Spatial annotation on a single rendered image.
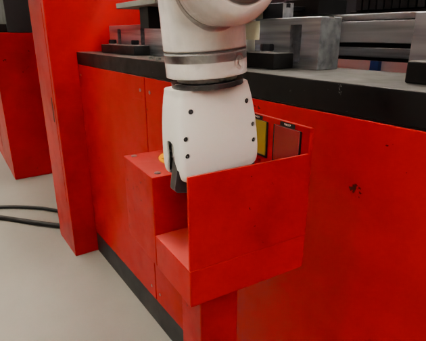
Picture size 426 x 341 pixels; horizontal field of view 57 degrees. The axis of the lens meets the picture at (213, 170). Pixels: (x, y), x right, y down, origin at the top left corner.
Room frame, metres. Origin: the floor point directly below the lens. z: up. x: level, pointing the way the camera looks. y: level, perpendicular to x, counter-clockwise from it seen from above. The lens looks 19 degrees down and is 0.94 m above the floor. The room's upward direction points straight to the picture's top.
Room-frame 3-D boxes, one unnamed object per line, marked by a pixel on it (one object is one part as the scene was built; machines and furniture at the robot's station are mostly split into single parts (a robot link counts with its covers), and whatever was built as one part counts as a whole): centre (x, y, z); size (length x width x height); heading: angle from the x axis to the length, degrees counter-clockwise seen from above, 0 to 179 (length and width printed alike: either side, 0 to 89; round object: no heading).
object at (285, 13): (0.95, -0.10, 0.99); 0.20 x 0.03 x 0.03; 35
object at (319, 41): (0.94, -0.11, 0.92); 0.39 x 0.06 x 0.10; 35
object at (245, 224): (0.48, 0.01, 0.75); 0.20 x 0.16 x 0.18; 31
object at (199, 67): (0.42, 0.01, 0.91); 0.09 x 0.08 x 0.03; 121
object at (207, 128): (0.42, 0.00, 0.85); 0.10 x 0.07 x 0.11; 121
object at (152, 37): (1.43, 0.24, 0.92); 0.50 x 0.06 x 0.10; 35
